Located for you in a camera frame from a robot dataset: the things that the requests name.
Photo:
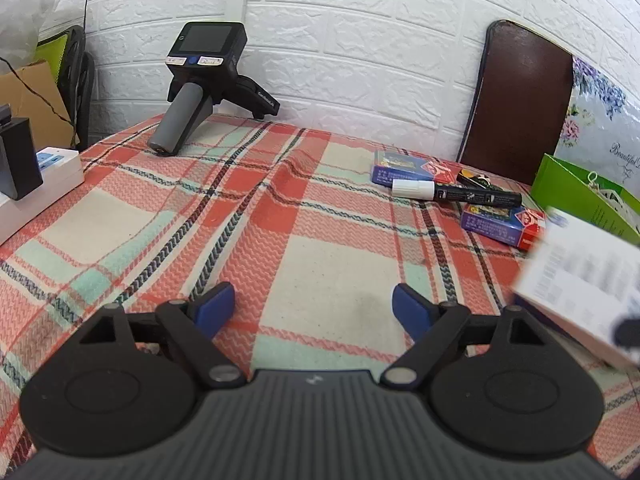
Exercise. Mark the clear plastic bag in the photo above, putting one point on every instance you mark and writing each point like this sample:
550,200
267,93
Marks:
20,10

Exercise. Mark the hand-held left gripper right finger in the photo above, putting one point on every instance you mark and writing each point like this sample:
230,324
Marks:
407,310

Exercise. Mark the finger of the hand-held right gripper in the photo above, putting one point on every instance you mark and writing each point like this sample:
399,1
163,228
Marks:
626,332

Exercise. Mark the blue red card box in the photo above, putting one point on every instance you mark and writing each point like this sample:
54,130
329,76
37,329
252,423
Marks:
400,166
495,225

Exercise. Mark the plaid tablecloth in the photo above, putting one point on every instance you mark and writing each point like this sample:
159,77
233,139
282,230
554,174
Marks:
320,270

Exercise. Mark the black grey hand-held device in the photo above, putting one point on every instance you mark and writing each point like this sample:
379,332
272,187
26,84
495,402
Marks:
205,45

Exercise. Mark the white power strip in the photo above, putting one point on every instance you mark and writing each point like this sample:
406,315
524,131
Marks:
60,170

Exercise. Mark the floral plastic bag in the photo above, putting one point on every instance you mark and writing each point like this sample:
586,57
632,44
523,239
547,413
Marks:
600,125

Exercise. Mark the black marker with white cap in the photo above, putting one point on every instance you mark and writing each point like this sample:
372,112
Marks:
450,192

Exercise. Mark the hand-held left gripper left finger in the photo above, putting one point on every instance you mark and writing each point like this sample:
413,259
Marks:
216,307

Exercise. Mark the small brown cardboard box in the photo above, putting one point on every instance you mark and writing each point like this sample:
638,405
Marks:
35,95

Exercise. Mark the black chair with green mesh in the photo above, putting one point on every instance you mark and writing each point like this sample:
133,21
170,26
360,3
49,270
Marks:
75,75

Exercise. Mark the green cardboard box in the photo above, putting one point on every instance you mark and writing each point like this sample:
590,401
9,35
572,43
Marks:
560,185

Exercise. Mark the brown board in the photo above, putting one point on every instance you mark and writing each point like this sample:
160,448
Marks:
520,110

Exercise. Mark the black power adapter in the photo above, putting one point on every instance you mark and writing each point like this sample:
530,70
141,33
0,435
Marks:
20,160

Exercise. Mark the white printed carton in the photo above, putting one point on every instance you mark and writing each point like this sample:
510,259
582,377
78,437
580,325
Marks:
575,270

